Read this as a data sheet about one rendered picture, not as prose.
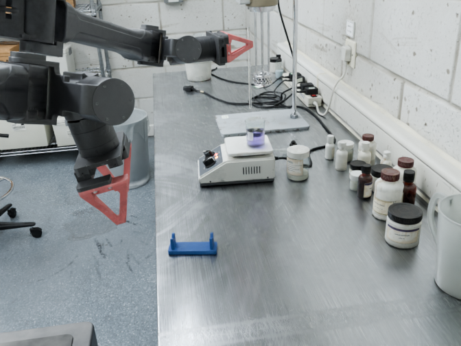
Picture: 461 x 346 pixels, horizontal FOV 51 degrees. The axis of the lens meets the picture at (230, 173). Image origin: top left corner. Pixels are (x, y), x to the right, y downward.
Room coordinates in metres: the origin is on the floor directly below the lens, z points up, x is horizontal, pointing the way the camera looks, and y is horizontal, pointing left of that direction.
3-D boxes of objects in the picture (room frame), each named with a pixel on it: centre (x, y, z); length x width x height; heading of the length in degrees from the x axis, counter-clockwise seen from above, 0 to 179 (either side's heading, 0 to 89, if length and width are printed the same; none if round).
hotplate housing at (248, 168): (1.20, -0.02, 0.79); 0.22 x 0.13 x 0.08; 93
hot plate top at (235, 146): (1.20, -0.05, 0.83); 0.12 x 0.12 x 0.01; 3
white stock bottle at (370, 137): (1.23, -0.38, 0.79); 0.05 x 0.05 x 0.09
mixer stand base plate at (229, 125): (1.61, -0.11, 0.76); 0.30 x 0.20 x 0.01; 97
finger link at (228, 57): (1.18, -0.02, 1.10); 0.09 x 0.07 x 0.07; 107
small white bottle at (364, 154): (1.18, -0.36, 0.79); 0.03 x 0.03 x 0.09
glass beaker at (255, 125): (1.19, -0.07, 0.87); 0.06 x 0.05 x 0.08; 172
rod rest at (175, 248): (0.85, 0.08, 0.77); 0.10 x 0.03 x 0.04; 86
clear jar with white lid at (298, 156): (1.17, -0.18, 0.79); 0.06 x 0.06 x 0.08
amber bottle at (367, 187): (1.04, -0.32, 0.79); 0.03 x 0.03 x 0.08
